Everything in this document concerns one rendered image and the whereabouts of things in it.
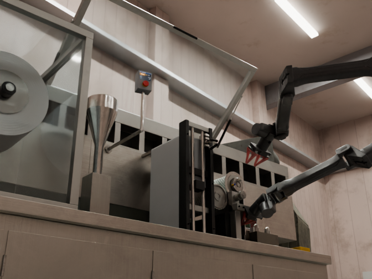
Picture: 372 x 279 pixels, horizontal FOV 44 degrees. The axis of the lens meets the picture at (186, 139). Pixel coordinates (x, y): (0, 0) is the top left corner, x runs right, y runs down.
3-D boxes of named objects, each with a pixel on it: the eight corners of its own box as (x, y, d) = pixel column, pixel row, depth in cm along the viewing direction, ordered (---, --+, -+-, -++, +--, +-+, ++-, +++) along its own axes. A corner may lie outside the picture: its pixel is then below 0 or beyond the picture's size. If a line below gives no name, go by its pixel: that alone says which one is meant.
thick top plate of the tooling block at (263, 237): (257, 243, 225) (257, 230, 227) (202, 254, 253) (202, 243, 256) (279, 247, 234) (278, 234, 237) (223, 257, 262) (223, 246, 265)
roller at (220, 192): (209, 206, 217) (208, 181, 222) (175, 216, 235) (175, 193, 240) (227, 210, 224) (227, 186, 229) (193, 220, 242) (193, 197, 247)
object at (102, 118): (84, 236, 175) (96, 102, 198) (67, 241, 185) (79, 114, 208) (116, 240, 183) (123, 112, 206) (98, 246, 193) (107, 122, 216)
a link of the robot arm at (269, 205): (284, 195, 225) (275, 184, 221) (289, 210, 215) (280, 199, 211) (262, 207, 228) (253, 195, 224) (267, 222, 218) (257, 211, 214)
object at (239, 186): (234, 191, 228) (232, 176, 230) (231, 192, 229) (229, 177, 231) (244, 192, 232) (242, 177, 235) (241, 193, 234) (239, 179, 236)
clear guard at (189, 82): (93, -9, 210) (93, -10, 211) (48, 86, 224) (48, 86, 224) (251, 70, 272) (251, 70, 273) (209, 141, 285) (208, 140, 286)
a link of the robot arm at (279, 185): (358, 158, 214) (348, 141, 209) (362, 165, 209) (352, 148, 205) (276, 199, 227) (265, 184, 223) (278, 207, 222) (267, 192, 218)
